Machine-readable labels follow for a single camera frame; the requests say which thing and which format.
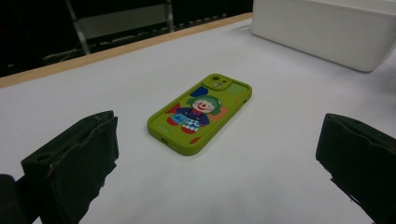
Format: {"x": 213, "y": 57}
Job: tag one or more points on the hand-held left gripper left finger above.
{"x": 74, "y": 161}

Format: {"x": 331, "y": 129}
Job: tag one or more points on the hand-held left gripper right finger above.
{"x": 361, "y": 158}

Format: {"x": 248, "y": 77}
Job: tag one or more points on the white table mat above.
{"x": 93, "y": 90}

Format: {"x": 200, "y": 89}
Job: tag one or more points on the white plastic storage box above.
{"x": 327, "y": 34}

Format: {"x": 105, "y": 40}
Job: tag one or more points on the white metal stand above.
{"x": 124, "y": 23}

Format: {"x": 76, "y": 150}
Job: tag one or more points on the green clown print phone case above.
{"x": 186, "y": 137}

